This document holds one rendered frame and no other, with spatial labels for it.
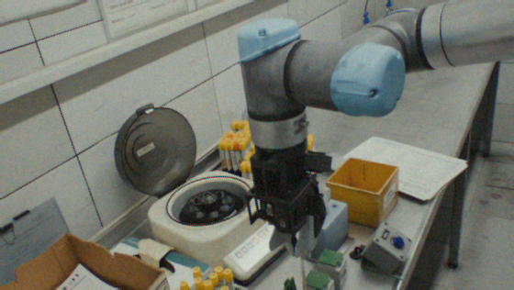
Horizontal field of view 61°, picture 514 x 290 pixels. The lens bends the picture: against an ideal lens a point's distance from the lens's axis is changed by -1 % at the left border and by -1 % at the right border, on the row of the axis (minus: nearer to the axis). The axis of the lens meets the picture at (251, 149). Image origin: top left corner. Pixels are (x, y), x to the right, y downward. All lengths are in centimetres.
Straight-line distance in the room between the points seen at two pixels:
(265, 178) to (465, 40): 28
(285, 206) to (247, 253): 40
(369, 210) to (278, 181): 49
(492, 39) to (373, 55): 13
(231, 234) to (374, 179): 41
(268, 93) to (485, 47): 24
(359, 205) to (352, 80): 63
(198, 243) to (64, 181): 34
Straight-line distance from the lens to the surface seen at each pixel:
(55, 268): 102
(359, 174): 118
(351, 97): 46
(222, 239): 93
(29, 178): 101
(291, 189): 60
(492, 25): 52
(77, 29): 105
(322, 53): 48
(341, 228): 99
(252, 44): 51
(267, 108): 53
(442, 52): 55
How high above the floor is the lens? 154
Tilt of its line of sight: 27 degrees down
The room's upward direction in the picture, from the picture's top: 9 degrees counter-clockwise
